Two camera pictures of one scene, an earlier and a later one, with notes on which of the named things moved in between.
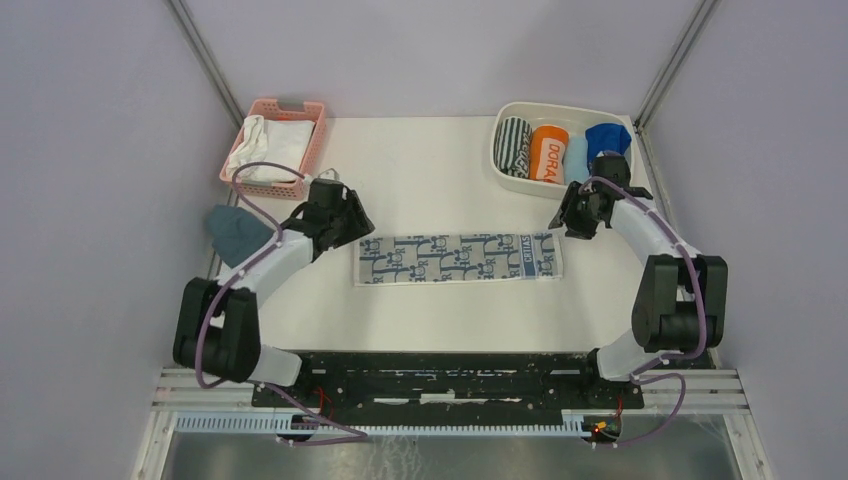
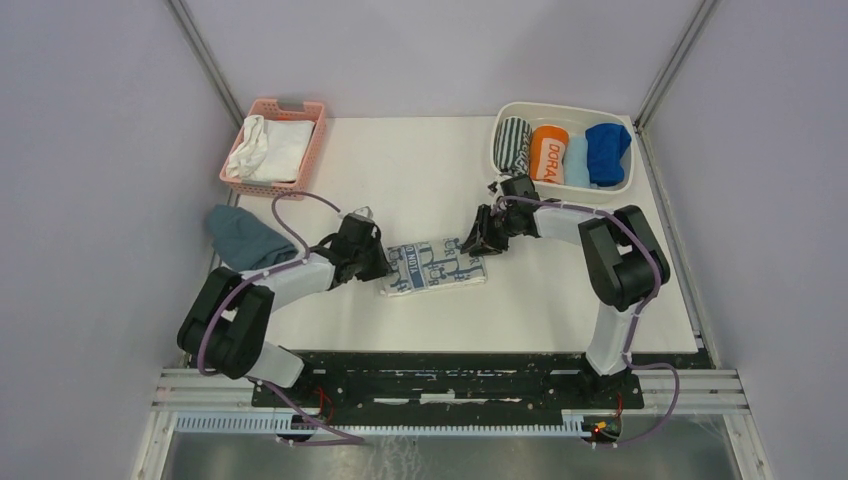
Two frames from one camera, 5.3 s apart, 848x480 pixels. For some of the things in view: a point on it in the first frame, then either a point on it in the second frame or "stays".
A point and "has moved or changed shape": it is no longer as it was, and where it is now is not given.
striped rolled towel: [512, 146] stays
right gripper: [567, 215] → [481, 239]
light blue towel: [576, 160] stays
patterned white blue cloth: [411, 259] has moved or changed shape
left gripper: [359, 224] → [381, 267]
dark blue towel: [606, 137] stays
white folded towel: [286, 143] stays
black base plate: [449, 385] stays
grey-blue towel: [234, 232] stays
